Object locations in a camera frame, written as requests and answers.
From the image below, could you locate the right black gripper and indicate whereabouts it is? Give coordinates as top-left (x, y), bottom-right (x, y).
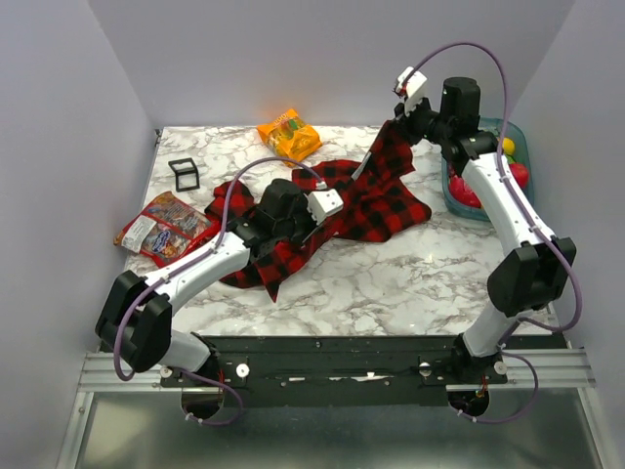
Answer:
top-left (388, 92), bottom-right (452, 148)

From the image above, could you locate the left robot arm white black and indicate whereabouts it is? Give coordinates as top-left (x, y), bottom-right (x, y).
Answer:
top-left (95, 179), bottom-right (343, 386)

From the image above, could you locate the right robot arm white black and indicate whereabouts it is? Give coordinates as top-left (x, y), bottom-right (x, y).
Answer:
top-left (395, 66), bottom-right (576, 383)

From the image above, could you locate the red toy dragon fruit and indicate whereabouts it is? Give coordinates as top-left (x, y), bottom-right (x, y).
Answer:
top-left (448, 175), bottom-right (481, 209)

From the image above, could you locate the orange snack bag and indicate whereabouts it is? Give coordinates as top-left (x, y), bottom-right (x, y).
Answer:
top-left (256, 108), bottom-right (322, 167)

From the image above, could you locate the yellow toy lemon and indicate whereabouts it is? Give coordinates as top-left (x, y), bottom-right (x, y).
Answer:
top-left (502, 138), bottom-right (516, 155)

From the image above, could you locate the teal plastic fruit bin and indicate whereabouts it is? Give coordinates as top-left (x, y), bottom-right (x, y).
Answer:
top-left (441, 123), bottom-right (535, 222)

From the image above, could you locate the red toy apple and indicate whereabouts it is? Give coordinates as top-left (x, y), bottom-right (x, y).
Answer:
top-left (509, 162), bottom-right (530, 190)

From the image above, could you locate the red snack bag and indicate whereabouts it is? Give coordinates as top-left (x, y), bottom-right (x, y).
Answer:
top-left (113, 191), bottom-right (219, 268)

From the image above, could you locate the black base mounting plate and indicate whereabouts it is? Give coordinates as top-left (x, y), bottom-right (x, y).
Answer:
top-left (160, 335), bottom-right (570, 407)

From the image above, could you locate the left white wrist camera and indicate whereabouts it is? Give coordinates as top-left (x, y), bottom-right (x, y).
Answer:
top-left (307, 189), bottom-right (344, 225)

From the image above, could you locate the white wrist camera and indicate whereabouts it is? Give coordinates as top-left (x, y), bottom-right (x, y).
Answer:
top-left (394, 66), bottom-right (428, 115)
top-left (307, 189), bottom-right (344, 225)

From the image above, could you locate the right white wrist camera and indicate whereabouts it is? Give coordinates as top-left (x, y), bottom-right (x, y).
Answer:
top-left (394, 66), bottom-right (428, 115)

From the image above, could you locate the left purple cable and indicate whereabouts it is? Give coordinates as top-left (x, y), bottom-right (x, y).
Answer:
top-left (112, 158), bottom-right (328, 426)

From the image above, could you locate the purple cable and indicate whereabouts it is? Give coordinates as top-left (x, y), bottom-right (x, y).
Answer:
top-left (112, 158), bottom-right (328, 426)
top-left (403, 42), bottom-right (584, 424)

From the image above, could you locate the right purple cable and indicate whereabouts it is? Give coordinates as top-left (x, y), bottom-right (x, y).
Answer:
top-left (403, 42), bottom-right (584, 424)

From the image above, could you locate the aluminium rail frame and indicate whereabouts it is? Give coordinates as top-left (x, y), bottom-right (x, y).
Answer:
top-left (56, 349), bottom-right (600, 469)

